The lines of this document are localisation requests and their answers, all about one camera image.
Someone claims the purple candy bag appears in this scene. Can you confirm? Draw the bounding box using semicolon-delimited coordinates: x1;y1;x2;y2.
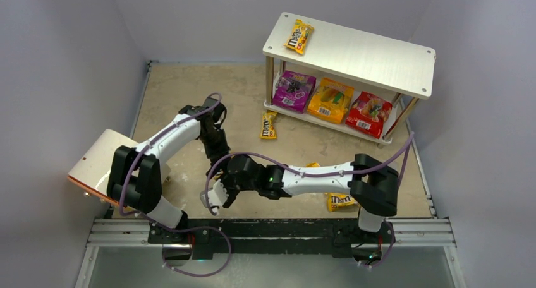
272;70;316;114

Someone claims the orange candy bag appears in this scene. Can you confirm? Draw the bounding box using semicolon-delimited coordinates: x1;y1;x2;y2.
307;78;355;124

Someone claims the red candy bag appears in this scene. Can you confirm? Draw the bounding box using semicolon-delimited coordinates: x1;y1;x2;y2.
345;92;393;139

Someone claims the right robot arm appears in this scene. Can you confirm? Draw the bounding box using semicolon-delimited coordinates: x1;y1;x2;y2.
202;152;401;232

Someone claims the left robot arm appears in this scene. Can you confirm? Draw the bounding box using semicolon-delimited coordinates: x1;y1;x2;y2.
106;101;230;232

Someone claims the white two-tier shelf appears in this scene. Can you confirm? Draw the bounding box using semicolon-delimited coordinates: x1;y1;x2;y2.
262;12;437;147

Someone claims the white cylinder roll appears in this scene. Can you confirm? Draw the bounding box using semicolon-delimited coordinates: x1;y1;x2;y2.
68;125;176;214

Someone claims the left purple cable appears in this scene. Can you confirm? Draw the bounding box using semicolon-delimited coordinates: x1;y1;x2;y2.
118;92;222;232

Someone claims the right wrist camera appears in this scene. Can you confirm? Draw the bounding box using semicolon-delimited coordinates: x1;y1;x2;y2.
200;179;228;216

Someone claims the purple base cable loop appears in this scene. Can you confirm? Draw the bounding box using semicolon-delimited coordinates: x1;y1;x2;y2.
161;226;234;278

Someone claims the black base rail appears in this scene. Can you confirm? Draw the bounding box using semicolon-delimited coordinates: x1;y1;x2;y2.
148;218;396;261

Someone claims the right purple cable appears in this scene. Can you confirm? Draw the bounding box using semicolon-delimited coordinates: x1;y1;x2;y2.
204;132;415;216

